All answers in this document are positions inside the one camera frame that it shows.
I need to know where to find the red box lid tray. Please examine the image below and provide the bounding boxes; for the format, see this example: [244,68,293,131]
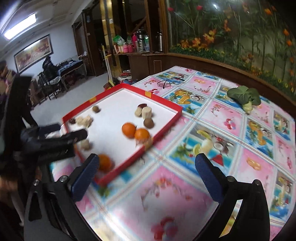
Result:
[62,83,182,186]

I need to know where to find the framed landscape painting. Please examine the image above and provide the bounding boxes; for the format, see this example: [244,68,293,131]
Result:
[14,34,53,73]

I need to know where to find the steel thermos flask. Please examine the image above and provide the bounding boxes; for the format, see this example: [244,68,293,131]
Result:
[158,32,163,52]

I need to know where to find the ceiling fluorescent light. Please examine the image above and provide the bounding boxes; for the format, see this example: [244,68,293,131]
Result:
[4,13,36,40]

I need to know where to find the brown kiwi fruit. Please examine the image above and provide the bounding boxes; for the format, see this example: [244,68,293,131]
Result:
[144,118,154,129]
[92,105,100,113]

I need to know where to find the orange mandarin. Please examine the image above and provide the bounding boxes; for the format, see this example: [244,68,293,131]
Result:
[121,123,137,138]
[98,154,113,173]
[134,128,151,143]

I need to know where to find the flower garden wall mural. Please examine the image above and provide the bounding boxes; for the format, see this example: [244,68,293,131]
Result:
[166,1,295,98]

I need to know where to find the black cord on table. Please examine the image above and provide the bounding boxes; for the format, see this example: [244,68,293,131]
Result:
[162,77,186,90]

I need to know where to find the green bok choy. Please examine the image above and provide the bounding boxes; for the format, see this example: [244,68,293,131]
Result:
[227,85,261,114]

